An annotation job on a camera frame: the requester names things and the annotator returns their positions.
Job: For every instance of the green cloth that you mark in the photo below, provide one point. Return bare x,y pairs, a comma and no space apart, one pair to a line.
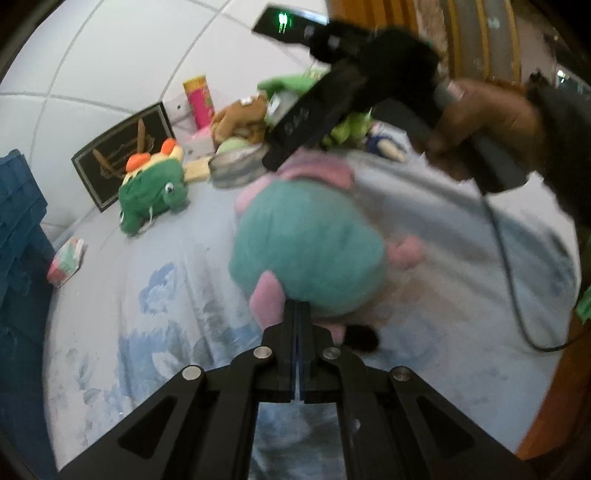
584,302

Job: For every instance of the brown plush toy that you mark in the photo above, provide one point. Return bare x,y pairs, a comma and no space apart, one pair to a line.
240,120

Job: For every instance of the person's right hand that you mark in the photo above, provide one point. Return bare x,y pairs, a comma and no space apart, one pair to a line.
503,115

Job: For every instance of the white padded headboard wooden frame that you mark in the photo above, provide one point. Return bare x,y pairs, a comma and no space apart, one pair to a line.
115,55

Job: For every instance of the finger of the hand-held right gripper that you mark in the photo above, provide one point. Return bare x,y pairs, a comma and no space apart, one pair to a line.
291,138

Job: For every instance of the person's right forearm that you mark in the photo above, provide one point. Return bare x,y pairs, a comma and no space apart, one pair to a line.
563,138

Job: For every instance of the small light green ball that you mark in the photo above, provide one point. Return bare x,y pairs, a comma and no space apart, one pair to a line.
233,145

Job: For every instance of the blue floral bed sheet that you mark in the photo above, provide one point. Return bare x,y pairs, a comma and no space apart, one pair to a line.
161,300

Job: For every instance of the pale yellow sponge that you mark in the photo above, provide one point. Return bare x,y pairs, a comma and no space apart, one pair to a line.
198,170

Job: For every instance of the green plush dinosaur orange spikes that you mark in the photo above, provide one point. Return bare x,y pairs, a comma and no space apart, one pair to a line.
147,189

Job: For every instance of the blue plastic crate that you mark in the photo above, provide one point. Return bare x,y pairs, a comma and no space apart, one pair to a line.
18,221

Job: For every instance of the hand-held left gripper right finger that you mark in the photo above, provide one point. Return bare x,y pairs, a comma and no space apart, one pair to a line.
304,341

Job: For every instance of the pink and green tissue packet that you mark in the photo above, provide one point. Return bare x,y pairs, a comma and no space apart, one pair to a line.
67,263

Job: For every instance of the teal and pink plush toy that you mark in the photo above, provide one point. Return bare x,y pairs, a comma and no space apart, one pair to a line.
304,240

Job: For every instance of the pink and yellow canister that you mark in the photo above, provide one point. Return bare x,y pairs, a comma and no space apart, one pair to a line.
201,104

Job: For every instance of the black framed box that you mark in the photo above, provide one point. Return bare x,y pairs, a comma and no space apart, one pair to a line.
106,152

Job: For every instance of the light green plush toy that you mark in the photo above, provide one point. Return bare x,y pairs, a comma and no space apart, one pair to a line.
351,127

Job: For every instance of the wooden bed frame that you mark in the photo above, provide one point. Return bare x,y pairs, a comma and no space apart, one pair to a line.
554,415

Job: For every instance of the small doll blue clothes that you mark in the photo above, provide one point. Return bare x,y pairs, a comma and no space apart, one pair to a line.
385,145

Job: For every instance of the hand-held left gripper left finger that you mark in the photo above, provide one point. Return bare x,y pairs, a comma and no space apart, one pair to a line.
291,341

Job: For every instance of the grey tape roll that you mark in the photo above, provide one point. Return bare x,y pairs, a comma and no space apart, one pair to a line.
231,170

